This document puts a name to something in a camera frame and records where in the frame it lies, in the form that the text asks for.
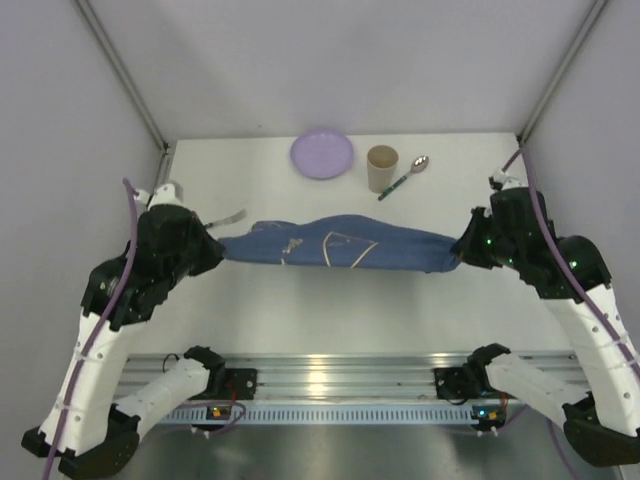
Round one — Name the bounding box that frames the left aluminium frame post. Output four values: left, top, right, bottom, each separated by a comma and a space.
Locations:
72, 0, 169, 153

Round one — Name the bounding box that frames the green handled fork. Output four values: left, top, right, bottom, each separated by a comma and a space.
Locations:
204, 209, 247, 230

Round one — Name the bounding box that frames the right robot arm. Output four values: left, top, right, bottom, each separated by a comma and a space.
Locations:
452, 187, 639, 467

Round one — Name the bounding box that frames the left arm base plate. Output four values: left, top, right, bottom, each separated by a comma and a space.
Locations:
219, 368, 258, 401

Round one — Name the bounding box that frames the blue cloth placemat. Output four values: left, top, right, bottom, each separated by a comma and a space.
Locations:
219, 215, 460, 273

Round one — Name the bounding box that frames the aluminium front rail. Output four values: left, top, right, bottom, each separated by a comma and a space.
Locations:
116, 351, 589, 403

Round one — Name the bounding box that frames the aluminium frame post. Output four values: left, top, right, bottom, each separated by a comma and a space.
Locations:
516, 0, 611, 144
72, 0, 169, 153

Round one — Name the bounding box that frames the right aluminium frame post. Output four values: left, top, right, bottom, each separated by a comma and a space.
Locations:
516, 0, 611, 144

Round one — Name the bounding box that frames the slotted cable duct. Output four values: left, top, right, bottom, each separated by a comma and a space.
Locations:
164, 403, 506, 425

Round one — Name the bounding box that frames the beige cup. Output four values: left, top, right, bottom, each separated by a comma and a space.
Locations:
367, 145, 399, 193

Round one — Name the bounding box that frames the green handled spoon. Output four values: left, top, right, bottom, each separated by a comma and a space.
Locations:
377, 155, 430, 201

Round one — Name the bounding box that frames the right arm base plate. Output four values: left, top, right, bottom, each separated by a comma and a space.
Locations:
433, 367, 479, 404

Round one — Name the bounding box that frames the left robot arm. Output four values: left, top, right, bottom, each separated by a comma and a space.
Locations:
21, 205, 226, 479

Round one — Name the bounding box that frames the lilac plate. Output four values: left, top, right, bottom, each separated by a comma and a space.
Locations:
289, 128, 355, 180

